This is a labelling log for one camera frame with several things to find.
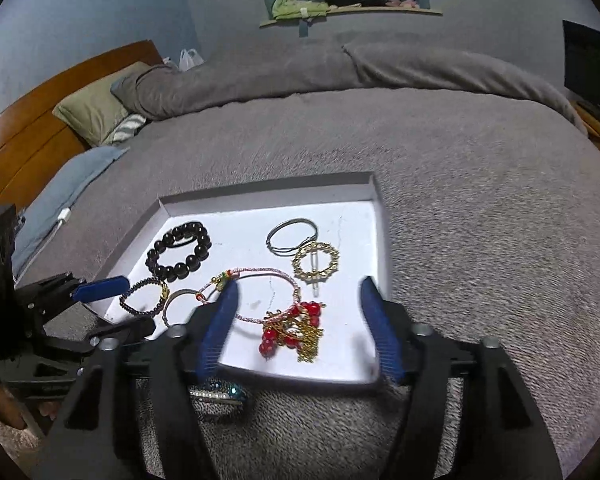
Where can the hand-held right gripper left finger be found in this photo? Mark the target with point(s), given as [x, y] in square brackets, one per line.
[217, 330]

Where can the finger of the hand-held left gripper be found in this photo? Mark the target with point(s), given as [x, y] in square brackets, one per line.
[102, 287]
[130, 329]

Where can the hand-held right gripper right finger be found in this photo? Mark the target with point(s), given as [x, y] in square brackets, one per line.
[385, 340]

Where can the white pearl hair clip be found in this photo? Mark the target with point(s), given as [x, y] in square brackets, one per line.
[207, 393]

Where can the thin silver double bangle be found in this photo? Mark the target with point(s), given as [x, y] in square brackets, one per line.
[292, 221]

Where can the person's left hand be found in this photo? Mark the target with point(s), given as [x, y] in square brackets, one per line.
[45, 410]

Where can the light blue sheet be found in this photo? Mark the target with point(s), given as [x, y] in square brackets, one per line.
[65, 185]

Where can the wooden headboard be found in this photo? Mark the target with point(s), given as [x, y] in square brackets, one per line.
[20, 140]

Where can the striped pillow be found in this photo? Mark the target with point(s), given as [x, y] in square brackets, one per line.
[125, 130]

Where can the grey blanket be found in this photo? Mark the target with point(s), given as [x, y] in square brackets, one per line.
[480, 210]

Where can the olive pillow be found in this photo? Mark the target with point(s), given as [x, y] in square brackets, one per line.
[95, 105]

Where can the white plastic bag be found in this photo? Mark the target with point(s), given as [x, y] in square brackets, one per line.
[190, 60]

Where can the green cloth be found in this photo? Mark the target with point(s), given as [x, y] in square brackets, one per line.
[295, 7]

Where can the pink cloth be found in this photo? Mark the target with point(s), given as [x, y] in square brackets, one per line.
[402, 3]

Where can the black television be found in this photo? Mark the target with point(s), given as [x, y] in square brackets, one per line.
[590, 65]

